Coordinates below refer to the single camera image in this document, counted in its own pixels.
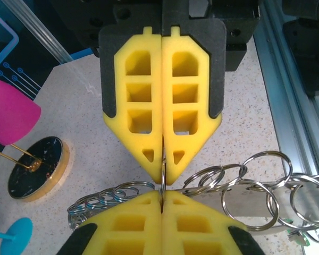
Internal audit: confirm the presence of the blue plastic goblet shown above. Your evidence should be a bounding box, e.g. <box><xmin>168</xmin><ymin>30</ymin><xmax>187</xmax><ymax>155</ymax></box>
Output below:
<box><xmin>0</xmin><ymin>217</ymin><xmax>34</xmax><ymax>255</ymax></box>

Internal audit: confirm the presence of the aluminium mounting rail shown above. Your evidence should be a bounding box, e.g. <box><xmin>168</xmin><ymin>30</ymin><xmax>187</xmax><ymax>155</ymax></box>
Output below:
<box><xmin>255</xmin><ymin>0</ymin><xmax>319</xmax><ymax>192</ymax></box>

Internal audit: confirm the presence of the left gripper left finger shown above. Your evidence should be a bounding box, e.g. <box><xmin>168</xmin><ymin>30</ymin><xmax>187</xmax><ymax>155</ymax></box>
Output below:
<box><xmin>57</xmin><ymin>190</ymin><xmax>163</xmax><ymax>255</ymax></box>

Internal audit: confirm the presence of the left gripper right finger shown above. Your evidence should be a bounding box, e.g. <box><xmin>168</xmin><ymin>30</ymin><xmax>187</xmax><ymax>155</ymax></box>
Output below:
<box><xmin>162</xmin><ymin>190</ymin><xmax>267</xmax><ymax>255</ymax></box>

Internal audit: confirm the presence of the gold wire glass rack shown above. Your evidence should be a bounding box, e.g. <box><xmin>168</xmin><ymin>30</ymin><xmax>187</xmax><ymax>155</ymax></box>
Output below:
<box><xmin>0</xmin><ymin>135</ymin><xmax>71</xmax><ymax>203</ymax></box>

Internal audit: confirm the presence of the pink plastic goblet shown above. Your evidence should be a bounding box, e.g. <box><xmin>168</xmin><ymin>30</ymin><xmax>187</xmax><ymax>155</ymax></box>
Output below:
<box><xmin>0</xmin><ymin>76</ymin><xmax>42</xmax><ymax>146</ymax></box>

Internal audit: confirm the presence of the aluminium frame post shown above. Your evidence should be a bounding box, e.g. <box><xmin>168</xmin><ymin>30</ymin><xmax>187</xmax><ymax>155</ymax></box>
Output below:
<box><xmin>7</xmin><ymin>0</ymin><xmax>74</xmax><ymax>64</ymax></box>

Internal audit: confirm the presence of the keyring holder with metal rings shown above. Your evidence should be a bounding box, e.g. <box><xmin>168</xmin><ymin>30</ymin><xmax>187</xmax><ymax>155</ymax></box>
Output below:
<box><xmin>67</xmin><ymin>150</ymin><xmax>319</xmax><ymax>247</ymax></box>

